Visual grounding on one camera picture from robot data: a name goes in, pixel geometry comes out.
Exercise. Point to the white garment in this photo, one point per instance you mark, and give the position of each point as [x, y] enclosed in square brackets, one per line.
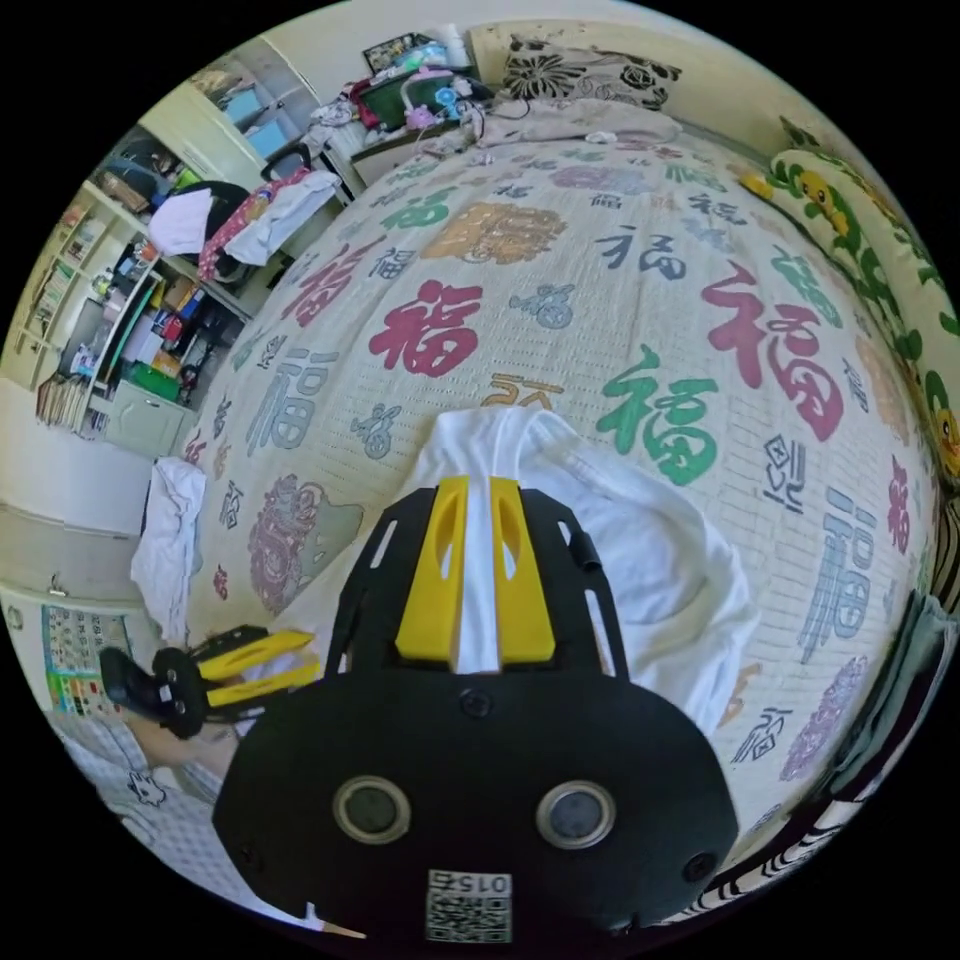
[171, 540]

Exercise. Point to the black floral pillow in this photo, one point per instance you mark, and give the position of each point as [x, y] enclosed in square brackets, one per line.
[585, 75]

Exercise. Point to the bed with printed sheet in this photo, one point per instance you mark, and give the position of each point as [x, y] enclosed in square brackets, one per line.
[525, 315]

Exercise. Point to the small pale cabinet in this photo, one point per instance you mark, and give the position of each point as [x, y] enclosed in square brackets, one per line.
[144, 420]

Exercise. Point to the cluttered bedside table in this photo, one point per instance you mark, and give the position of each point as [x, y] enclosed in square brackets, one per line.
[412, 105]

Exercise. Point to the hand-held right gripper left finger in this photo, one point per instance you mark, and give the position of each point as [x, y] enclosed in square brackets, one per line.
[426, 600]

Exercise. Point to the chair with clothes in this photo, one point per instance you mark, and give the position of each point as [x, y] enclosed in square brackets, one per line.
[225, 217]

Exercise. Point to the white short sleeve shirt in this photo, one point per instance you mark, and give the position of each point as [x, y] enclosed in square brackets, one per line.
[660, 555]

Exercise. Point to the pale cupboard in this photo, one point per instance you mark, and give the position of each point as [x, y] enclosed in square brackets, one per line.
[232, 112]

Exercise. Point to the person's body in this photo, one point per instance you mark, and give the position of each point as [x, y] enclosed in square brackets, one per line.
[165, 840]

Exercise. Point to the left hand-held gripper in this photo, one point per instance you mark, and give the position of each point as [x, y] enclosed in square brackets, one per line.
[184, 694]

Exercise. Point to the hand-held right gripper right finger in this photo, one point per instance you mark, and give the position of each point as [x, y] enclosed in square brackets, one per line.
[529, 607]

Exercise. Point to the dark grey garment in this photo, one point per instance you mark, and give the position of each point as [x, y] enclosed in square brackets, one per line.
[911, 675]

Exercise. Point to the white shelf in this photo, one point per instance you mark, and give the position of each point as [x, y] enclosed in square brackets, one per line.
[75, 300]

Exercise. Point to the person's left hand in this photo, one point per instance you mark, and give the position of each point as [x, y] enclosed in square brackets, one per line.
[176, 750]

